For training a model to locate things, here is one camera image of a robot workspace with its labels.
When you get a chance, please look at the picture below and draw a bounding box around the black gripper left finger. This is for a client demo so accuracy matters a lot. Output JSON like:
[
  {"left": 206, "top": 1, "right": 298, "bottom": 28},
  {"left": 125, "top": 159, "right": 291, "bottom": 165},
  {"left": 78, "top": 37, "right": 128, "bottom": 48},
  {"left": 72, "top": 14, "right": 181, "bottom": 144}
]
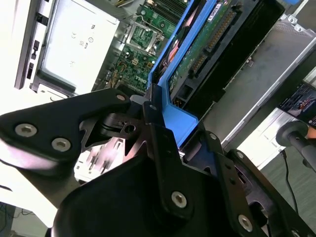
[{"left": 0, "top": 83, "right": 196, "bottom": 222}]

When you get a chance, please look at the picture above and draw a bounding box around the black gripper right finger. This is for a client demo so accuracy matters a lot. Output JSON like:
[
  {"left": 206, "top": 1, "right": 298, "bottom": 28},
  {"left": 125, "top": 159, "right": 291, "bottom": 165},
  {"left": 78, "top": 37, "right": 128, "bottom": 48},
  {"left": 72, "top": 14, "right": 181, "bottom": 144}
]
[{"left": 196, "top": 120, "right": 315, "bottom": 237}]

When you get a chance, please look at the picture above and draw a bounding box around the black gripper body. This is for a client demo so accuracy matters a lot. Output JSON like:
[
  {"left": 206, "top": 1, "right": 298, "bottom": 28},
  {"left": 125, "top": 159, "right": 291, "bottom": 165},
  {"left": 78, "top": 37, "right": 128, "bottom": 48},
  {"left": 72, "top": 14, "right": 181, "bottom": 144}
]
[{"left": 50, "top": 157, "right": 235, "bottom": 237}]

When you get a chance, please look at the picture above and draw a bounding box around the round black handheld tool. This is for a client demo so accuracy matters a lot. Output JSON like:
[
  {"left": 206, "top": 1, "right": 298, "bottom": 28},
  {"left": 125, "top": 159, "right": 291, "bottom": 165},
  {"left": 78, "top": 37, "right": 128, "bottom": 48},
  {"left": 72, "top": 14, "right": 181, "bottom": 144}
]
[{"left": 276, "top": 120, "right": 316, "bottom": 170}]

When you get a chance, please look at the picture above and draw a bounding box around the hard disk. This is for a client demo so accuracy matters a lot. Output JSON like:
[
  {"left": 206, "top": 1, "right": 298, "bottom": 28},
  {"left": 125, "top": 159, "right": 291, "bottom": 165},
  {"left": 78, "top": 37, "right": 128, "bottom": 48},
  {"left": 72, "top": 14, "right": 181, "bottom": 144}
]
[{"left": 145, "top": 0, "right": 287, "bottom": 150}]

